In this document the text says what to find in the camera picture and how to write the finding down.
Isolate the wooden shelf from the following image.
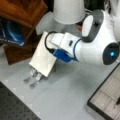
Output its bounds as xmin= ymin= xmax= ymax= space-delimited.
xmin=0 ymin=0 xmax=48 ymax=65

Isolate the black compartment tray box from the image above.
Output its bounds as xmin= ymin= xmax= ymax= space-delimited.
xmin=87 ymin=63 xmax=120 ymax=120

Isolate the blue book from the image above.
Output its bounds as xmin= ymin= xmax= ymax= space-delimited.
xmin=0 ymin=17 xmax=25 ymax=46

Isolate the black perforated mat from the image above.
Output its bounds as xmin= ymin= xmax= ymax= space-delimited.
xmin=0 ymin=82 xmax=41 ymax=120

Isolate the white robot base cylinder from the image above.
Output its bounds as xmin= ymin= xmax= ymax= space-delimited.
xmin=53 ymin=0 xmax=85 ymax=24

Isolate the blue white gripper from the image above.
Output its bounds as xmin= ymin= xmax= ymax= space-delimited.
xmin=44 ymin=31 xmax=80 ymax=63

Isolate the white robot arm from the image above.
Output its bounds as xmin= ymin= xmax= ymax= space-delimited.
xmin=44 ymin=9 xmax=120 ymax=65

